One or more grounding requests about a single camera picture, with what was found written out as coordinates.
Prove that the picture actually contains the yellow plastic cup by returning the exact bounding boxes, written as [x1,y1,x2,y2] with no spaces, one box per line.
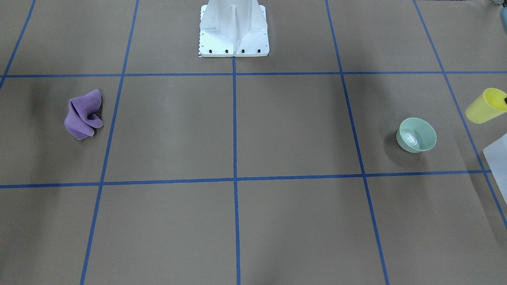
[465,88,507,124]

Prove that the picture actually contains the mint green bowl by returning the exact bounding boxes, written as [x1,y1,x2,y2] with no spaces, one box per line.
[395,117,438,153]

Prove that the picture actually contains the purple cloth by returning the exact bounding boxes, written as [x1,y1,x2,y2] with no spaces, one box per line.
[64,89,104,140]

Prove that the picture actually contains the clear plastic storage box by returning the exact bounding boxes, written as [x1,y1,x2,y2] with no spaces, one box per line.
[483,135,507,202]

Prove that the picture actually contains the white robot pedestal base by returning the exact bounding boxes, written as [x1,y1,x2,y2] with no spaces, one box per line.
[198,0,270,57]

